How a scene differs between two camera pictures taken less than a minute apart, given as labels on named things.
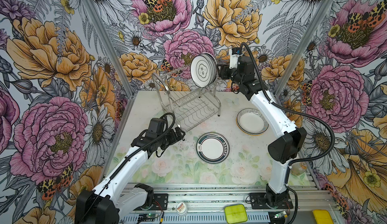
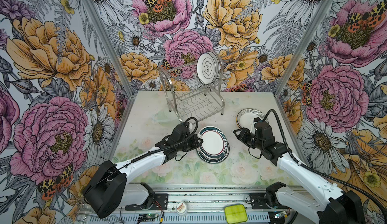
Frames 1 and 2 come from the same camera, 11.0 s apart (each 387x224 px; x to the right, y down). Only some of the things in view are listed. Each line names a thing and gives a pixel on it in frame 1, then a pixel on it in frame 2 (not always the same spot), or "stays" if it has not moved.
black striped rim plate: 252,121 stays
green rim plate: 202,71 to 215,146
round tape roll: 181,208 stays
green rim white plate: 212,148 stays
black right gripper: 222,72 to 243,134
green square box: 236,214 stays
